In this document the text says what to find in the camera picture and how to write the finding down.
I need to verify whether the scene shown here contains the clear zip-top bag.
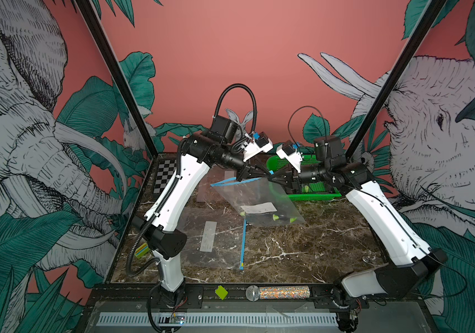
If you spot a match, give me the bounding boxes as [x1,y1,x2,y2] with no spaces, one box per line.
[177,208,245,270]
[212,178,306,227]
[197,166,236,203]

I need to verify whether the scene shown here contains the dark purple eggplant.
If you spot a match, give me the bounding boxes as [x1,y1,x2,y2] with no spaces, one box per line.
[240,211,280,223]

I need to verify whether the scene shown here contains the sprinkle-filled cylinder tube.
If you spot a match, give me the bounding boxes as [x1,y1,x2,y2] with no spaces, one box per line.
[245,285,311,302]

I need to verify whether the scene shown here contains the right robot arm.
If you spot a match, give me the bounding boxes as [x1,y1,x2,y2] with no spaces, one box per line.
[269,135,448,298]

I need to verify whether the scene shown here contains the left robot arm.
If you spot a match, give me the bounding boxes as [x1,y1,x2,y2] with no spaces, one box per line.
[126,116,273,293]

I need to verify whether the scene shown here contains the green plastic basket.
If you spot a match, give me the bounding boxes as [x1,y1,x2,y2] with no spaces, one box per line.
[266,155,342,202]

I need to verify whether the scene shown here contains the black white checkerboard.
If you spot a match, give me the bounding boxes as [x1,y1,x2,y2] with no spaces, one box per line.
[151,158,176,196]

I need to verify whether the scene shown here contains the lime green sticky note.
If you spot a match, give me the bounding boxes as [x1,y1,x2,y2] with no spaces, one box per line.
[215,285,229,301]

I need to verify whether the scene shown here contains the small green striped block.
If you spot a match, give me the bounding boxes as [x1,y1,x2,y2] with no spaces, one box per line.
[134,243,151,259]

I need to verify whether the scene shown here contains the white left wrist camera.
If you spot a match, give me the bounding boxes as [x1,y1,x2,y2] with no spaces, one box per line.
[243,132,274,162]

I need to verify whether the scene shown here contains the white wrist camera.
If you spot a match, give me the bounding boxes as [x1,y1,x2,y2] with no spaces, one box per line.
[276,141,303,173]
[243,132,274,162]

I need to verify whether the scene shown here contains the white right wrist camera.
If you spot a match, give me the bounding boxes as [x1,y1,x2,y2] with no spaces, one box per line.
[276,141,303,173]

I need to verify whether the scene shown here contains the black corrugated cable conduit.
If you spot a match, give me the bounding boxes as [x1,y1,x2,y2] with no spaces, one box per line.
[126,82,259,276]

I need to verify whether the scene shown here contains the right black frame post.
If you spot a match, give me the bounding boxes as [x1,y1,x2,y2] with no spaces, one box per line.
[345,0,447,160]

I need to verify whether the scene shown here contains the black frame post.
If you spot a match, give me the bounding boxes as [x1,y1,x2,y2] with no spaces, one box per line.
[345,0,447,160]
[75,0,158,158]

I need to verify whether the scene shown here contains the left black frame post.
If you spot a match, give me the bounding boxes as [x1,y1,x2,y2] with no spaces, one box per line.
[75,0,158,158]

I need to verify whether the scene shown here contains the white perforated rail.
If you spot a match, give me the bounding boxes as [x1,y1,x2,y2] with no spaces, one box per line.
[97,312,338,327]

